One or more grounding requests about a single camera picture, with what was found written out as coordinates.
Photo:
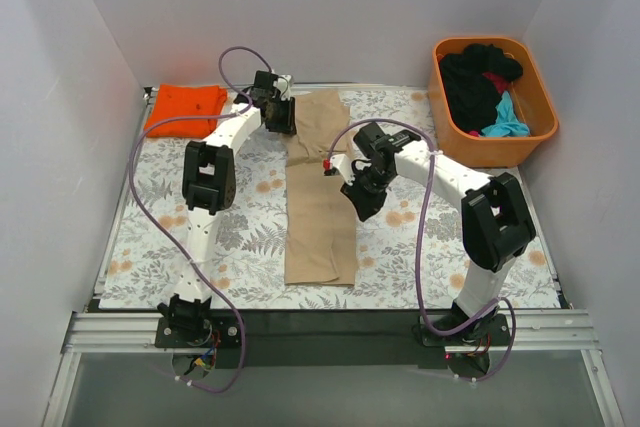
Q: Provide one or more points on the floral table mat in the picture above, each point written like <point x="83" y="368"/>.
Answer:
<point x="248" y="264"/>

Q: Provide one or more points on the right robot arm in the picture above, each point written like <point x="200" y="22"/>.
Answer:
<point x="497" y="225"/>

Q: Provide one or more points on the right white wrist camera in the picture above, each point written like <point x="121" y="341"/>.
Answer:
<point x="339" y="165"/>

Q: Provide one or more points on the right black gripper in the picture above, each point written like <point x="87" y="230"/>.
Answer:
<point x="365" y="192"/>

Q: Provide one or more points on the aluminium mounting rail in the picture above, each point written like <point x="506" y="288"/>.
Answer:
<point x="551" y="373"/>

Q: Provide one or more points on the orange plastic basket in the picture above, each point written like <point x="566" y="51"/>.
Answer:
<point x="532" y="106"/>

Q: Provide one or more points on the black t shirt in basket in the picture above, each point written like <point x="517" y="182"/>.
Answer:
<point x="471" y="98"/>

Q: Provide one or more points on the beige t shirt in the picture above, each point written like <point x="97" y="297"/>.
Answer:
<point x="321" y="232"/>

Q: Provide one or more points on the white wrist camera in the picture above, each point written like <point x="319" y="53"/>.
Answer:
<point x="339" y="165"/>
<point x="283" y="85"/>

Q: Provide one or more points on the folded orange t shirt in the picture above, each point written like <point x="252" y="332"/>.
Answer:
<point x="177" y="101"/>

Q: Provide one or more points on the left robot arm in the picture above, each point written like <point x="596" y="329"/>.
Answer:
<point x="209" y="188"/>

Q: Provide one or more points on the turquoise garment in basket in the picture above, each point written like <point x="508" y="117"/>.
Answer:
<point x="506" y="124"/>

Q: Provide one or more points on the red garment in basket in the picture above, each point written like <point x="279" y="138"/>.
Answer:
<point x="500" y="83"/>

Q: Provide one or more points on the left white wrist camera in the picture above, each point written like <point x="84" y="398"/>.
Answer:
<point x="283" y="85"/>

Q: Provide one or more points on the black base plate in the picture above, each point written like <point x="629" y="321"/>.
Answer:
<point x="318" y="338"/>

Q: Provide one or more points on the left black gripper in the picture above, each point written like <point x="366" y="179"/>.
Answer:
<point x="282" y="115"/>

